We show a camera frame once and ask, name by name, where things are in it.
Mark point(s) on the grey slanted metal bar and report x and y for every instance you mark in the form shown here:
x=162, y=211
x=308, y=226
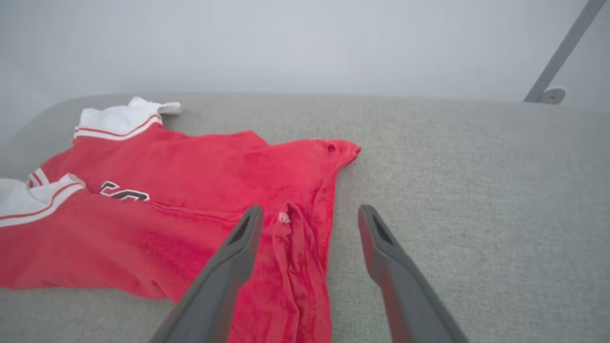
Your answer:
x=564, y=47

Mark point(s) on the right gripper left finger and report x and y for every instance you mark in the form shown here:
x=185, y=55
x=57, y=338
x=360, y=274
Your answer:
x=214, y=295

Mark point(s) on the red and white jersey shirt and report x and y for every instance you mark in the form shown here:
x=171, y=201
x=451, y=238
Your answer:
x=190, y=171

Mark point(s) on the grey fabric sofa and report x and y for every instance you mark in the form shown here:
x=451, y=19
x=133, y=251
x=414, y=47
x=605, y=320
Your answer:
x=476, y=190

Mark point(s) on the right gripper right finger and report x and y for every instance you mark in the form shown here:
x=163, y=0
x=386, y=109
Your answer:
x=410, y=300

